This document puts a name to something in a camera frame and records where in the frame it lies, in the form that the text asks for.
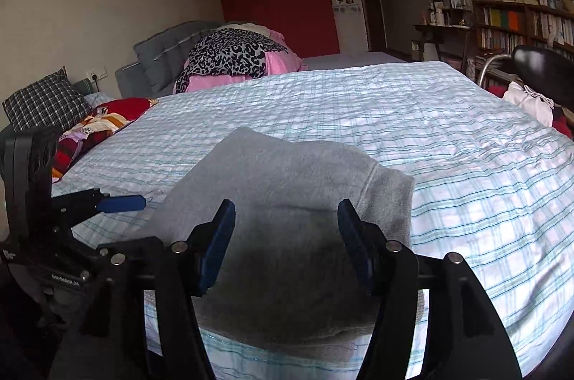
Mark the blue plaid bed sheet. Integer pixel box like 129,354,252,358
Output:
52,62,573,373

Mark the dark wooden desk shelf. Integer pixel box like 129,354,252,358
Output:
411,0,473,70

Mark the grey padded headboard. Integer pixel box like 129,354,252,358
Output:
115,20,221,98

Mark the white cloth on chair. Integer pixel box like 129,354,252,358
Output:
502,82,555,127

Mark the wall power socket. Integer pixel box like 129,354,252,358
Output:
86,66,108,83

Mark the black chair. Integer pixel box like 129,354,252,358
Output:
478,46,574,111

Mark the red patterned quilt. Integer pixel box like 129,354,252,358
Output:
52,97,159,184

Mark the black checkered pillow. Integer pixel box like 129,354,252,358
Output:
2,66,91,131

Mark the pink polka dot bedding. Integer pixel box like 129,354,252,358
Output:
173,23,306,94

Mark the wooden bookshelf with books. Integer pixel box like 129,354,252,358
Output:
472,0,573,72

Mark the leopard print cloth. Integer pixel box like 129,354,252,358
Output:
173,28,288,94

